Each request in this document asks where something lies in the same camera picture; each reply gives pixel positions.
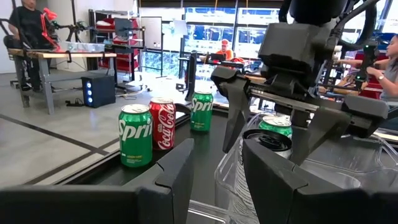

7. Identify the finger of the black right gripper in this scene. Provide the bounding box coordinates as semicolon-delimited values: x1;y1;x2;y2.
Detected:
211;65;251;153
290;95;389;166

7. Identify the wooden top workbench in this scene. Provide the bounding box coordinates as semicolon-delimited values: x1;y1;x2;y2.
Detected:
7;48;118;115

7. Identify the clear plastic bin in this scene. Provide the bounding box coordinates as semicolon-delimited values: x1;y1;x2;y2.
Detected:
248;111;398;175
186;118;398;224

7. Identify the person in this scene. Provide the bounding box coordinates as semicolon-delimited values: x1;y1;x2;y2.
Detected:
2;0;60;91
215;39;234;62
335;33;398;103

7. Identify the gray board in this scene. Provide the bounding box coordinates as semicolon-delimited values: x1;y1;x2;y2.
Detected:
139;16;162;50

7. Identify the green Sprite can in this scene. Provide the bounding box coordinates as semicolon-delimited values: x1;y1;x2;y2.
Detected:
190;91;215;133
258;115;293;139
118;104;154;168

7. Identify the white Celsius can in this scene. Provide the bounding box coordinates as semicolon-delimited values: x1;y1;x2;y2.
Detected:
232;129;293;224

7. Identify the red Coca-Cola can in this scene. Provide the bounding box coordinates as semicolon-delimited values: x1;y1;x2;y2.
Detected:
149;97;177;151

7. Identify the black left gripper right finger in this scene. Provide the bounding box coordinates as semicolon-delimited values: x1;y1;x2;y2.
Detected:
242;138;398;224

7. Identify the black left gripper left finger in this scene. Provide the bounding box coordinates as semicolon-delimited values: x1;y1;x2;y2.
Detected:
0;138;195;224

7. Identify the black monitor stand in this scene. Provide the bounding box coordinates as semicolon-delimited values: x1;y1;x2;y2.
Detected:
178;51;198;102

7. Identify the black monitor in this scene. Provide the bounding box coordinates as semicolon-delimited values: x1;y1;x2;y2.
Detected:
113;17;133;40

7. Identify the black computer tower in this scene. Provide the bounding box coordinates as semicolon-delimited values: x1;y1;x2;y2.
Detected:
81;75;117;109

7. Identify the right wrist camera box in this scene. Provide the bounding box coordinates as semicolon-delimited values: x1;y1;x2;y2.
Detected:
257;21;331;77

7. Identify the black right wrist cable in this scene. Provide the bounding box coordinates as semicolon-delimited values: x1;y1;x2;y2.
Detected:
329;0;379;52

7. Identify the red bin rack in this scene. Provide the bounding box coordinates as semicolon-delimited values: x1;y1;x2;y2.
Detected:
88;9;141;73

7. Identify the clear plastic tray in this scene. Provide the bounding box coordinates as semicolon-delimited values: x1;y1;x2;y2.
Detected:
58;42;106;53

